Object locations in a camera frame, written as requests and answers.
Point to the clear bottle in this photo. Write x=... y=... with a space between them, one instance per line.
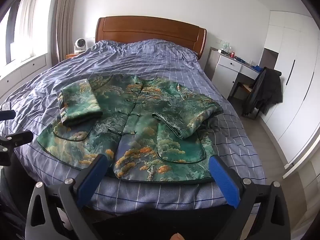
x=226 y=46

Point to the white desk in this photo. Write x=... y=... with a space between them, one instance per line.
x=226 y=70

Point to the wooden bed headboard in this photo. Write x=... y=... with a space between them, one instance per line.
x=150 y=28

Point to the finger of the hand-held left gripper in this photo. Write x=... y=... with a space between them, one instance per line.
x=17 y=138
x=7 y=115

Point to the wooden nightstand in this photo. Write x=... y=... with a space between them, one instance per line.
x=72 y=55

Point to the window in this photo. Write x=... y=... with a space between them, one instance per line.
x=22 y=30

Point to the white window cabinet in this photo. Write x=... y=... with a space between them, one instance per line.
x=27 y=71

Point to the green printed satin jacket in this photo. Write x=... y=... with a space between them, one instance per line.
x=140 y=120

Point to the black jacket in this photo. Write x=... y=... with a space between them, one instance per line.
x=266 y=90

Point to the wooden chair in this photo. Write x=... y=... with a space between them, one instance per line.
x=246 y=87

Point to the blue item on desk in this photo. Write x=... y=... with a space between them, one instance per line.
x=256 y=68

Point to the beige curtain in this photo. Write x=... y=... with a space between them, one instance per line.
x=63 y=20

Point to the white wardrobe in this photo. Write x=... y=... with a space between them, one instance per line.
x=292 y=80

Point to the person's right hand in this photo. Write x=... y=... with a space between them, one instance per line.
x=177 y=237

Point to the blue checked blanket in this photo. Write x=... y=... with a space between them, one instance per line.
x=155 y=57

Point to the small white fan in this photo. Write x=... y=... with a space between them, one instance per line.
x=80 y=45

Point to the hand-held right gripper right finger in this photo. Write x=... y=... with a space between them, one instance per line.
x=222 y=177

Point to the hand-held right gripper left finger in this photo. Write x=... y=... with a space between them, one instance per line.
x=96 y=175

